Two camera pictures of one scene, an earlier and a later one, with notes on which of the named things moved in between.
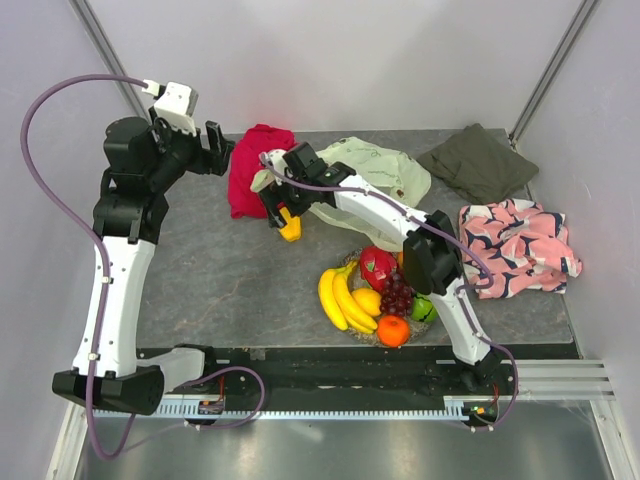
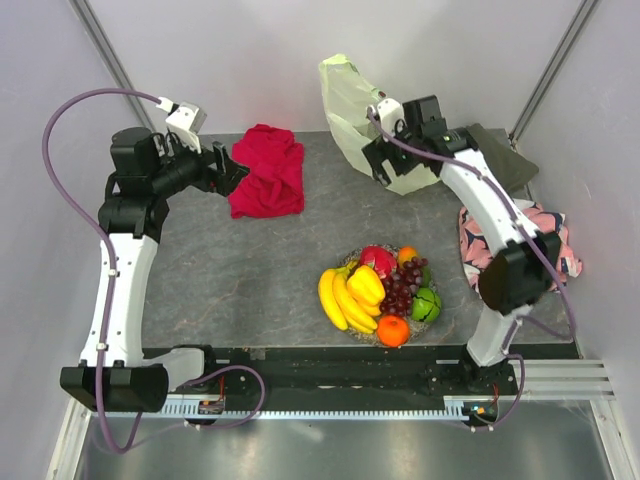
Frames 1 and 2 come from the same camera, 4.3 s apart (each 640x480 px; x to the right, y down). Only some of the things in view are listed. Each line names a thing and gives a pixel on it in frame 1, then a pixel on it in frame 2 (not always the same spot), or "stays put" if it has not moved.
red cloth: x=245 y=164 stays put
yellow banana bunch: x=337 y=301 stays put
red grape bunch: x=397 y=295 stays put
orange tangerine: x=393 y=331 stays put
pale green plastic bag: x=381 y=167 -> x=348 y=98
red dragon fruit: x=375 y=266 stays put
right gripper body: x=295 y=198 -> x=400 y=157
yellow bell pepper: x=291 y=231 -> x=367 y=289
